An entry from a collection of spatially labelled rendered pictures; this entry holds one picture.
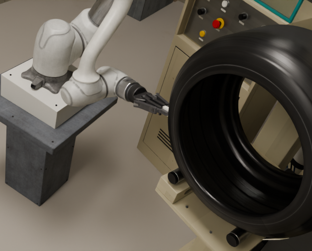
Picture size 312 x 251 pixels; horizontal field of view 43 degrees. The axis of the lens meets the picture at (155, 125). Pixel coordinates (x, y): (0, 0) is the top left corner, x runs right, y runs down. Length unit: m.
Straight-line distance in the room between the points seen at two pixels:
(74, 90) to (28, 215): 0.98
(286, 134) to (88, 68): 0.75
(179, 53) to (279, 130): 0.90
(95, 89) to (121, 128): 1.34
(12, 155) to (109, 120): 0.91
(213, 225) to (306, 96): 0.64
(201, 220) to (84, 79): 0.66
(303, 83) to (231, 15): 1.08
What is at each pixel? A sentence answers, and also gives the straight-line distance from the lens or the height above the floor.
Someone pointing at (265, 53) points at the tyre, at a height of 1.46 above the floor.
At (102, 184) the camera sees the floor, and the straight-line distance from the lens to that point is 2.44.
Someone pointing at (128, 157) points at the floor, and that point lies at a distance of 2.63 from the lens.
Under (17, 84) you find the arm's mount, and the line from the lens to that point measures 1.80.
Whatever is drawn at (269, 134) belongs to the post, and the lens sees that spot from 1.50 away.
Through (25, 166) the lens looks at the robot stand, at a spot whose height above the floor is 0.25.
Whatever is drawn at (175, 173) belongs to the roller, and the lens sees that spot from 1.34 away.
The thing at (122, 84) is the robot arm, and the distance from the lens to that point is 1.54.
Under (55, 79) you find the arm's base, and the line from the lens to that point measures 1.79.
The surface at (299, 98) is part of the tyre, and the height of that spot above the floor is 1.43.
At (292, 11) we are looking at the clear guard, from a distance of 1.80.
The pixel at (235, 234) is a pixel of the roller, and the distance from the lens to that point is 1.28.
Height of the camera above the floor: 1.87
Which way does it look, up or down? 40 degrees down
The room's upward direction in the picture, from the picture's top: 20 degrees clockwise
